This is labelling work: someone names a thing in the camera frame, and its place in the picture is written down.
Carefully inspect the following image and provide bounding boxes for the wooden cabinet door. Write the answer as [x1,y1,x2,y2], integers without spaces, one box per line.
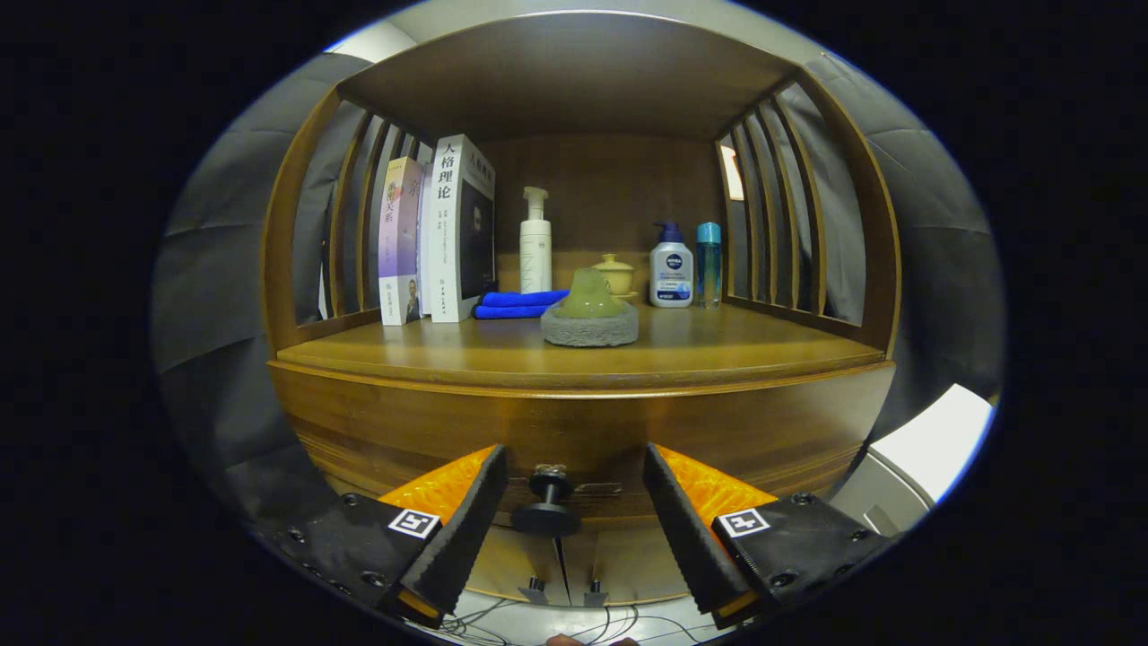
[561,520,709,607]
[466,525,570,607]

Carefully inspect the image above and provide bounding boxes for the white box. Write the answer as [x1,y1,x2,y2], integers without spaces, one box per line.
[865,384,996,503]

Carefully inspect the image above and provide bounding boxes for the white book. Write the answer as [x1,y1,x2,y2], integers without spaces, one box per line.
[429,134,497,324]

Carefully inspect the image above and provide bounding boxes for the white lotion bottle blue cap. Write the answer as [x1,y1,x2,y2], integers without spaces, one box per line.
[648,222,695,309]

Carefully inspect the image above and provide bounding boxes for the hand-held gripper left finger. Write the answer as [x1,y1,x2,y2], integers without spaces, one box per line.
[269,444,509,629]

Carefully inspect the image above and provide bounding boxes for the wooden cabinet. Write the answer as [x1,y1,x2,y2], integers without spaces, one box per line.
[260,9,902,607]

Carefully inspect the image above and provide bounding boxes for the clear blue bottle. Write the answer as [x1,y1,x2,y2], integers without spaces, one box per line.
[696,222,723,310]

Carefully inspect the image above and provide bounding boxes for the floor cables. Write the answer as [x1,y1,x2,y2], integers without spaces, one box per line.
[430,597,718,646]

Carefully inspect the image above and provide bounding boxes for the purple book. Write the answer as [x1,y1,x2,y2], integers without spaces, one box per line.
[378,157,425,327]

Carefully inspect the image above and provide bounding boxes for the white pump bottle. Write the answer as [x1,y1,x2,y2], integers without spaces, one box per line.
[519,187,553,294]

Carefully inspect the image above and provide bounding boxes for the wooden drawer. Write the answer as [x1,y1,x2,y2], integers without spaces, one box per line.
[269,359,898,539]

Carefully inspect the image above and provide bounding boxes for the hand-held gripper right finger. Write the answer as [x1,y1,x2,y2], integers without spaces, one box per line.
[642,441,898,629]

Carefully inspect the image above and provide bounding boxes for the wooden countertop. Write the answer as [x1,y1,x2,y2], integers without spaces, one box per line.
[276,301,887,391]

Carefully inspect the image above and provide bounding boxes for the green-handled scrub brush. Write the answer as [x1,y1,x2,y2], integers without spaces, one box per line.
[540,266,641,348]

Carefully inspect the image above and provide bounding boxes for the blue folded cloth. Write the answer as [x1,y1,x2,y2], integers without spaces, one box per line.
[473,289,571,320]

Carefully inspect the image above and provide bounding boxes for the yellow lidded tea cup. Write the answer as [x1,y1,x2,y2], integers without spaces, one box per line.
[592,253,638,301]

